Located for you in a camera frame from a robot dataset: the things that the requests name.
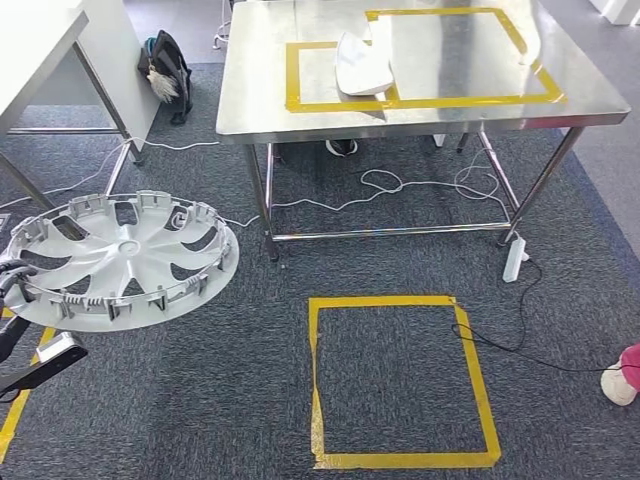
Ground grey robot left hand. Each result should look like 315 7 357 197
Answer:
0 258 40 364

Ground silver plastic wheel hubcap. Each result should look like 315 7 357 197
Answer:
2 190 240 333

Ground stainless steel workbench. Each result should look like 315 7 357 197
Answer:
216 0 632 264

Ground white plastic part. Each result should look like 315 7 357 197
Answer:
334 31 396 97

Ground yellow floor tape strip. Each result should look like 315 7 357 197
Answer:
0 307 57 465

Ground white desk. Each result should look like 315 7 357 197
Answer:
0 0 162 213

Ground black bag with fur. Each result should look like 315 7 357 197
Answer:
137 29 194 127

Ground small yellow tape rectangle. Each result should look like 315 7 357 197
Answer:
285 40 401 114

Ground black white shoe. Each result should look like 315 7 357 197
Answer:
325 137 359 158

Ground yellow floor tape square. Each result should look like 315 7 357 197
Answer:
307 294 503 472

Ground large yellow tape rectangle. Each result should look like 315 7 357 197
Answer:
365 7 568 111

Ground white power strip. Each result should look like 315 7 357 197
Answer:
502 236 531 285

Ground person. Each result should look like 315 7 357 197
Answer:
599 343 640 407

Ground white floor cable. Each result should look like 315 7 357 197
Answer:
0 135 512 230

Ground black floor cable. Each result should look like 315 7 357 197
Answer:
451 256 640 374

